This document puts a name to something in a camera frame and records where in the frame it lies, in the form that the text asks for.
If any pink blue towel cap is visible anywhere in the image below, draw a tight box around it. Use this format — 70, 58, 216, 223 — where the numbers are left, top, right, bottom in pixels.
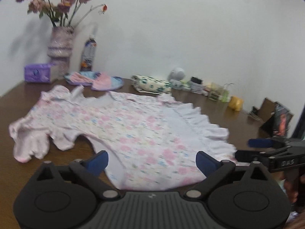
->
64, 71, 124, 92

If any brown cardboard box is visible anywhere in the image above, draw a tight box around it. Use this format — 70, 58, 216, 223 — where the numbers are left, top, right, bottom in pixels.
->
248, 97, 294, 138

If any dried rose bouquet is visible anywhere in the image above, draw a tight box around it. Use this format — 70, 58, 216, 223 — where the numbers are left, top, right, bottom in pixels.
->
15, 0, 108, 28

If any purple knitted vase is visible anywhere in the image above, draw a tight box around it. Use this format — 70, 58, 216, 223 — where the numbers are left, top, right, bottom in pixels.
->
47, 26, 75, 78

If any plastic drink bottle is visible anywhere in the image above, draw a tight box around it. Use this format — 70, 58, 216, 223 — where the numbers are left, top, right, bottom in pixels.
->
80, 35, 97, 71

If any floral cream fabric pouch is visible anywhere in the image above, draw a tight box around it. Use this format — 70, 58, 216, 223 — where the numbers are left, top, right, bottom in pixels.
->
131, 75, 172, 95

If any person right hand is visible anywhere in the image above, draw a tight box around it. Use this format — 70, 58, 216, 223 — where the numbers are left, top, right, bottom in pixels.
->
280, 172, 299, 204

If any purple tissue pack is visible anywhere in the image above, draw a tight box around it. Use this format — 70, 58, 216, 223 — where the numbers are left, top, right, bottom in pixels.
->
24, 63, 59, 84

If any green spray bottle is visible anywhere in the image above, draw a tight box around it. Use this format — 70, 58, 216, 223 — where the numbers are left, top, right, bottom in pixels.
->
222, 83, 233, 103

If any white robot figurine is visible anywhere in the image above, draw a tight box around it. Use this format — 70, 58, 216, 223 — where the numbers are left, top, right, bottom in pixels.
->
168, 67, 185, 90

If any yellow mug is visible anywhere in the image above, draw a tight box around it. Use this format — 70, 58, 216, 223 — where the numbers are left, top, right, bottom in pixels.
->
228, 96, 243, 112

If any black adapter on tin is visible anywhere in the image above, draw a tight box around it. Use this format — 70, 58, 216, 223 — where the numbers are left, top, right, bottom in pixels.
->
190, 77, 203, 85

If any pink floral baby garment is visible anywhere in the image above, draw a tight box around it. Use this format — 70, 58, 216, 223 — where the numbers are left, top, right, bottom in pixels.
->
9, 85, 236, 191

